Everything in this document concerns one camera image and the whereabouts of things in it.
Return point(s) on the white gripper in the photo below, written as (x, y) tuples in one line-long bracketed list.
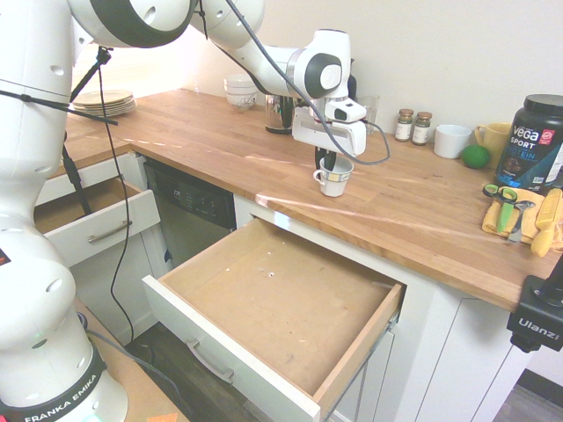
[(327, 134)]

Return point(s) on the white patterned cup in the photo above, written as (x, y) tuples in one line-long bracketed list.
[(334, 184)]

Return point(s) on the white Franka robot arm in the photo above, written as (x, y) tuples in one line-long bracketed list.
[(26, 176)]

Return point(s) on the large wooden drawer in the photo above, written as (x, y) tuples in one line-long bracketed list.
[(272, 299)]

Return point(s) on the small white drawer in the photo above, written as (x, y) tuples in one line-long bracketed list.
[(88, 228)]

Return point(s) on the stainless steel electric kettle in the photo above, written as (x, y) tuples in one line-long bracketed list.
[(275, 114)]

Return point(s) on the clear drinking glass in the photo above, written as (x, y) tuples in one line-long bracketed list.
[(372, 110)]

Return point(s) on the spice jar copper lid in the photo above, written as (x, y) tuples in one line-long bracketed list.
[(404, 127), (421, 131)]

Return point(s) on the white bowl floral print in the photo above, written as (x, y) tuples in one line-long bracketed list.
[(242, 103)]

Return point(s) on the plain white bowl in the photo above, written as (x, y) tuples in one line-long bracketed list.
[(239, 82)]

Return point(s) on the plain white mug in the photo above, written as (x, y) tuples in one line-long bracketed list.
[(451, 143)]

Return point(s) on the black front dishwasher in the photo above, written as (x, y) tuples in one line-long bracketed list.
[(189, 211)]

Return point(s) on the green lime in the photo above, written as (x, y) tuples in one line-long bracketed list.
[(476, 157)]

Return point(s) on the yellow mug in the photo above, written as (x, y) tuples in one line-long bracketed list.
[(497, 138)]

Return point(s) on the yellow cloth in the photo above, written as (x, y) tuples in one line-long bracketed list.
[(490, 222)]

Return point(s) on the black protein powder tub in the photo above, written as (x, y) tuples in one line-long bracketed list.
[(528, 145)]

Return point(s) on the cream ceramic plate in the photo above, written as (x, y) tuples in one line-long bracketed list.
[(105, 96), (127, 105), (125, 111)]

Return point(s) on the white kitchen cabinet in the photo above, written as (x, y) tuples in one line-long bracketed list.
[(101, 299), (440, 351)]

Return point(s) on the yellow plastic kitchen tool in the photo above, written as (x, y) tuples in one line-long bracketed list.
[(545, 228)]

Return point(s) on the brown robot mounting table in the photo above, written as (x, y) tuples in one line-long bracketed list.
[(132, 391)]

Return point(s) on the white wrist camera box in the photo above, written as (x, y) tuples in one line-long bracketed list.
[(347, 111)]

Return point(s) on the black camera tripod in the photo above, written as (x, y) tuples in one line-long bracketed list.
[(102, 57)]

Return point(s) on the black camera clamp stand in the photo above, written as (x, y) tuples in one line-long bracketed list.
[(532, 316)]

